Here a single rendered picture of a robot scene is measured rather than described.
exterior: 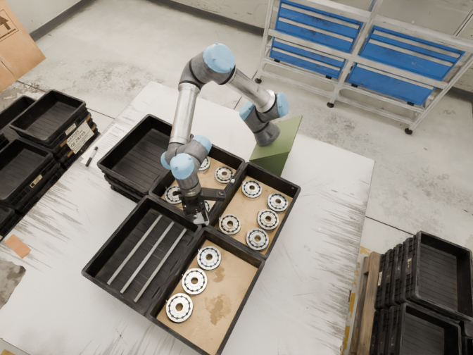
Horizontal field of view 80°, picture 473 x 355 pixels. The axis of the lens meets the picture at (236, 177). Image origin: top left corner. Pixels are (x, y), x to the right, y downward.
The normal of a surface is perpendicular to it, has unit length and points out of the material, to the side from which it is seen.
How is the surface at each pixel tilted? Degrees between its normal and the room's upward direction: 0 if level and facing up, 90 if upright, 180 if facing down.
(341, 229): 0
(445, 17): 90
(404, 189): 0
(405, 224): 0
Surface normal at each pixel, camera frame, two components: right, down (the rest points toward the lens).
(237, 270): 0.07, -0.54
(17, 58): 0.89, 0.20
